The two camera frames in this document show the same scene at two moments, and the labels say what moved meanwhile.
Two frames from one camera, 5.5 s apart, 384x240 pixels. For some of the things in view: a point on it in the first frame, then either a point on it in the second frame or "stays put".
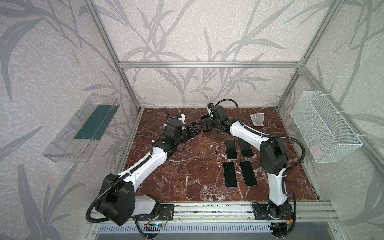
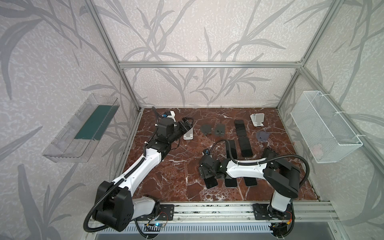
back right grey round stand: x=219 y=133 stays put
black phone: x=245 y=148 stays put
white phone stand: x=257 y=119 stays put
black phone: x=231 y=149 stays put
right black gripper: x=208 y=122 → x=205 y=173
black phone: x=205 y=116 → x=211 y=182
